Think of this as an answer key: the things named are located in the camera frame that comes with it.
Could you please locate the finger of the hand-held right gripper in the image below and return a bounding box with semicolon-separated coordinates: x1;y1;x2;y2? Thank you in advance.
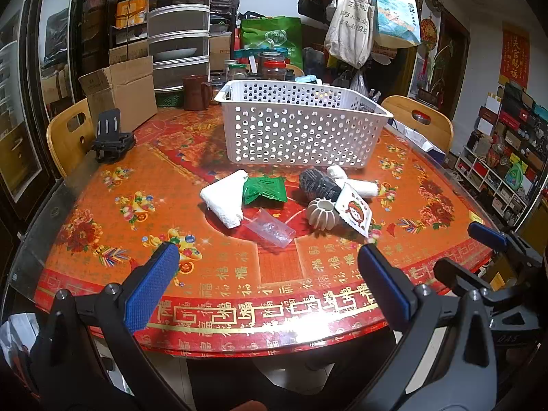
468;222;548;275
433;258;495;296

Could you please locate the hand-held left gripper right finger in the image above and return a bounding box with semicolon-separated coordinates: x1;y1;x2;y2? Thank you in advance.
357;243;494;370

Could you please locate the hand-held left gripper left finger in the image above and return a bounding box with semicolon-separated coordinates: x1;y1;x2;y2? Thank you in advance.
44;242;181;370

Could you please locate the white packet red cartoon print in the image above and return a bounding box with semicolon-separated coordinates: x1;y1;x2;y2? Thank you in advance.
333;182;374;239

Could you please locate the plastic white roll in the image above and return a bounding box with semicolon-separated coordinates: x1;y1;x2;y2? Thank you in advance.
349;180;379;199

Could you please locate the white tissue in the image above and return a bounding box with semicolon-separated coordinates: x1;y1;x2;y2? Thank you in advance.
200;170;249;228

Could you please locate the black mesh scrubber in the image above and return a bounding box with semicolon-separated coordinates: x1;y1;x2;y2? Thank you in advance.
298;169;342;202

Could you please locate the green snack packet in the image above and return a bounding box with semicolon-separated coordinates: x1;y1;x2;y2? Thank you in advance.
242;175;287;205

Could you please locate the white perforated plastic basket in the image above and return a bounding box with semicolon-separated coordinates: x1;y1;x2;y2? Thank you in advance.
214;79;394;167

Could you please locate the cluttered storage shelf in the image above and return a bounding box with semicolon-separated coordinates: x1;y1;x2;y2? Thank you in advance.
454;81;548;223

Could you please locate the white ribbed ornament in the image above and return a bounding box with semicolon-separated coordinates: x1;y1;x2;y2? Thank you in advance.
307;197;343;232

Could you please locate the wooden chair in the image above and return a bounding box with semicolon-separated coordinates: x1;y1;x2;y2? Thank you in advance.
380;95;453;155
46;98;95;178

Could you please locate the white plastic bag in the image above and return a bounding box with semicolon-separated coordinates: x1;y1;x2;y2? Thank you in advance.
391;117;446;157

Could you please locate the clear plastic zip bag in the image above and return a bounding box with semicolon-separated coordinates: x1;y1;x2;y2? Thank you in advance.
245;208;297;248

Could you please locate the black phone holder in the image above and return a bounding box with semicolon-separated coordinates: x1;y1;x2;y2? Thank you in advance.
91;109;137;163

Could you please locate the dark wooden door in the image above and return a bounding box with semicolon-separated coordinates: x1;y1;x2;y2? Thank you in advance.
437;9;472;108

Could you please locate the green plastic tray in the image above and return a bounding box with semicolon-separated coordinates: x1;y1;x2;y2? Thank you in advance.
155;90;185;108

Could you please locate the open cardboard box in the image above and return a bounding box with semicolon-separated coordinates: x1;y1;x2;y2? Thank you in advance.
78;55;158;133

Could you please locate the clear plastic hanging bag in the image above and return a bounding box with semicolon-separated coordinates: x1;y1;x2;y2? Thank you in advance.
349;68;370;99

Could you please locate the brown mug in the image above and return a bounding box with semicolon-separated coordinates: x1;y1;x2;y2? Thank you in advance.
183;74;213;111

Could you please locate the blue printed paper bag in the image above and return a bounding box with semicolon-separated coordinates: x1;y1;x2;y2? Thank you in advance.
372;0;422;48

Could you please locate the large glass jar red band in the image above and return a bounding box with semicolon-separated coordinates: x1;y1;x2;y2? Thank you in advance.
261;51;287;83

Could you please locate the dark glass cabinet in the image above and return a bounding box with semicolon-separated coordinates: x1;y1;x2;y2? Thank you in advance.
0;0;116;206

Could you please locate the small closed cardboard box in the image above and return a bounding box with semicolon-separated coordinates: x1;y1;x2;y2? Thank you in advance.
210;34;234;71

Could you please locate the canvas tote bag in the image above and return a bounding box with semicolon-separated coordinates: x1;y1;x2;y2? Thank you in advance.
324;0;375;69

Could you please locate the grey plastic drawer tower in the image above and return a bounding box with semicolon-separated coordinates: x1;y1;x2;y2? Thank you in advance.
148;0;212;90

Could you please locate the green shopping bag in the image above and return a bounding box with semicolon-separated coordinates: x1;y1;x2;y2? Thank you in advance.
240;16;304;69

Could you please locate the yellow box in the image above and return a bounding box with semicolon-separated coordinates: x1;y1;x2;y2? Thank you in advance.
115;0;148;30

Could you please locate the red wall scroll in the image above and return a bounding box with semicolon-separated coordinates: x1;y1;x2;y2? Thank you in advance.
500;30;532;90

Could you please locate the round red wall ornament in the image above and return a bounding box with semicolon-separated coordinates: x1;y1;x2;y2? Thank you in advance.
420;17;438;48

